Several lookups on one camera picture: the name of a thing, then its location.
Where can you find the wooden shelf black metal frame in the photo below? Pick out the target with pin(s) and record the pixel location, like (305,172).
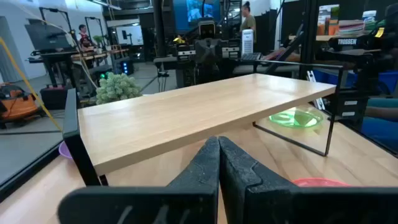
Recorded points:
(186,115)

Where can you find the blue display screen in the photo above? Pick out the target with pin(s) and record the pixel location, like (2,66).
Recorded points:
(196,11)

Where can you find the grey monitor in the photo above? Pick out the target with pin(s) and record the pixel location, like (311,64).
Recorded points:
(46,37)

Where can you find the black table edge rail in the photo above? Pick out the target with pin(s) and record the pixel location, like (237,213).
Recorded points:
(28,169)

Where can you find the blue storage bin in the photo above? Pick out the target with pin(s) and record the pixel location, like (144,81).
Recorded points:
(388,81)
(326,79)

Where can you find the black humanoid robot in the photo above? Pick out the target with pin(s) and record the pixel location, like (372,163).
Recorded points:
(206,46)

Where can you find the translucent green plate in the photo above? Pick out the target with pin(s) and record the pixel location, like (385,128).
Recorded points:
(293,118)

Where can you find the stack of coloured books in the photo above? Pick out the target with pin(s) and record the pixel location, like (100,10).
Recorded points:
(350,28)

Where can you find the orange shop vacuum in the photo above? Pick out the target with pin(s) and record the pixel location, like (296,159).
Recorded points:
(18,104)

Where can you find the purple plate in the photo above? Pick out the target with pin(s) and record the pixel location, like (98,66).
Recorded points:
(64,151)

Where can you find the black keyboard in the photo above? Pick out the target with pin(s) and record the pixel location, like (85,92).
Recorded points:
(250,56)

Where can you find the translucent red plate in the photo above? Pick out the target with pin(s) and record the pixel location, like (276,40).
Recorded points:
(320,182)

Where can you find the green plant in white pot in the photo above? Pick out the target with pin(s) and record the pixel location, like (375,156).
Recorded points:
(116,88)

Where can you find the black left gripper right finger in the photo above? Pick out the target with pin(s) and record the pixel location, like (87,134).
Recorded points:
(280,205)

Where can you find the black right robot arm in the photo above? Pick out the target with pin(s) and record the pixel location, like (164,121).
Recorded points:
(351,42)

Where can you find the black vertical frame post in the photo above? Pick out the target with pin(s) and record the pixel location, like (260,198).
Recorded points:
(306,31)

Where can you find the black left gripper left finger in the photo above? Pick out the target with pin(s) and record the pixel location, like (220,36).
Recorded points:
(140,205)

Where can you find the black equipment case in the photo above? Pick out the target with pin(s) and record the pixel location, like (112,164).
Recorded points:
(53,96)

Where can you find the whiteboard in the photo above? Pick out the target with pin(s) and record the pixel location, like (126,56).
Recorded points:
(133,34)

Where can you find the white air purifier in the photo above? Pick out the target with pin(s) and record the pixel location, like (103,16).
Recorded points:
(247,42)

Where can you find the person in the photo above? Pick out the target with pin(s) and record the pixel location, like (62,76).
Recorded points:
(83,37)
(247,23)

